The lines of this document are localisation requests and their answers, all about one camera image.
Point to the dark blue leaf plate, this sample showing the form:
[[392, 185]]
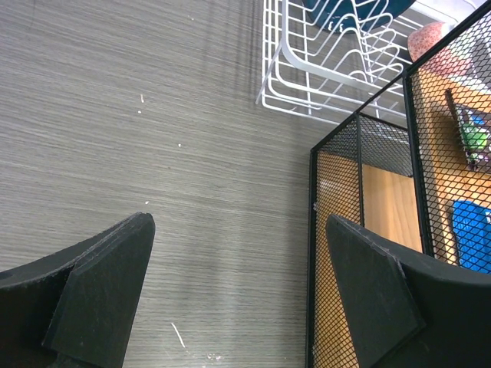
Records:
[[337, 16]]

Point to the pink patterned bowl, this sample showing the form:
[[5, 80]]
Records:
[[424, 38]]

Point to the white wire dish rack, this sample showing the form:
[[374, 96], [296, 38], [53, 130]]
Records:
[[313, 73]]

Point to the purple candy bag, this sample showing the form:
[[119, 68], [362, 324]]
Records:
[[474, 132]]

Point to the blue candy bag long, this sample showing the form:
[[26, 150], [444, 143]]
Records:
[[471, 227]]

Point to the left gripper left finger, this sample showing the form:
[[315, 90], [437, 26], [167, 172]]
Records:
[[76, 307]]

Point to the black wire wooden shelf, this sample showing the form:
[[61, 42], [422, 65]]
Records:
[[399, 182]]

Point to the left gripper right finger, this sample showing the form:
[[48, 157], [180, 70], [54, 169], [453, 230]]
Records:
[[405, 308]]

